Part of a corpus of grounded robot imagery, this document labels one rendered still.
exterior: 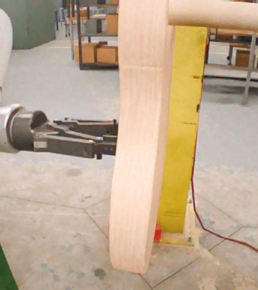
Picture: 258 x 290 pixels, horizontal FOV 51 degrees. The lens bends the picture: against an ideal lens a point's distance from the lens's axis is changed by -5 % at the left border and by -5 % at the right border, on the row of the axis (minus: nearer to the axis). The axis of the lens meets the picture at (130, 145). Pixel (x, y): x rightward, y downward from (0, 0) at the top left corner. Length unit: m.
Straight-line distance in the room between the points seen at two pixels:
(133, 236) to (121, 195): 0.05
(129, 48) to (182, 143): 1.13
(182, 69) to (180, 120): 0.24
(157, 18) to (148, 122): 0.11
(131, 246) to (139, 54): 0.21
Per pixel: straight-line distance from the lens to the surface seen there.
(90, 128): 0.51
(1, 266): 1.11
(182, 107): 1.31
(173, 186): 1.52
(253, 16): 0.35
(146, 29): 0.27
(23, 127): 0.49
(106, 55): 5.40
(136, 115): 0.30
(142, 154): 0.31
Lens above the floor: 1.26
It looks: 28 degrees down
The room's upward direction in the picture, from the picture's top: straight up
